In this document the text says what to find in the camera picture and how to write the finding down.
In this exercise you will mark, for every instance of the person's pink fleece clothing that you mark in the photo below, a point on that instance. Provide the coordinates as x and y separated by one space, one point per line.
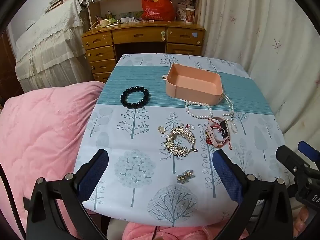
175 233

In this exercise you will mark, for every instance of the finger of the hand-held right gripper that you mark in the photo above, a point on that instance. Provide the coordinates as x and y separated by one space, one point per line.
310 150
291 158

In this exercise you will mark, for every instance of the person's right hand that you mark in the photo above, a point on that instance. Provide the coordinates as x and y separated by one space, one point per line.
301 221

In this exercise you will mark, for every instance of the red and white cup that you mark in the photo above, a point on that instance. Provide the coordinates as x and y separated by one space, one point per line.
190 15

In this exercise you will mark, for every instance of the red plastic bag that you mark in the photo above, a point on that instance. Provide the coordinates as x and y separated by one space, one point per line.
157 7

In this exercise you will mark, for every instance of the pink quilted blanket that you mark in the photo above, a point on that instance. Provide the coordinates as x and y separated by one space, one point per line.
42 135

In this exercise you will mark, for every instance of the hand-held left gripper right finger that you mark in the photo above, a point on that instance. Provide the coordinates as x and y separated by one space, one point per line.
227 177

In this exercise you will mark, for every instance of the white floral curtain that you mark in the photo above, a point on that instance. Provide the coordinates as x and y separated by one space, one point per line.
262 30

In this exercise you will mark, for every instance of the stack of books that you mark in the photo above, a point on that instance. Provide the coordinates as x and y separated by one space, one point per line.
62 0

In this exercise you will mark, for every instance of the wooden desk with drawers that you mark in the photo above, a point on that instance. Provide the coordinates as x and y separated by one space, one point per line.
140 33

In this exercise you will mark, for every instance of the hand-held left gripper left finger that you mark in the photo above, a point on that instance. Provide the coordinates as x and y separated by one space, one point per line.
95 172

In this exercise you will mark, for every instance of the lace covered piano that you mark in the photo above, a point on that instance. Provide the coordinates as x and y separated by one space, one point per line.
50 45

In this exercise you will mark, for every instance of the gold crystal hair clip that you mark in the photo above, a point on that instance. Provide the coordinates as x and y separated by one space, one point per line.
185 176

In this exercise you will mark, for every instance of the gold oval brooch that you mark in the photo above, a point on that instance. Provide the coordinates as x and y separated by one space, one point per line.
162 130

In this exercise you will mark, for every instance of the pink plastic storage box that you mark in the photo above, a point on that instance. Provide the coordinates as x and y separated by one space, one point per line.
190 90

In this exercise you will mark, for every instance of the wooden bookshelf hutch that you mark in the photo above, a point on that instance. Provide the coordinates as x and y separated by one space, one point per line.
197 2

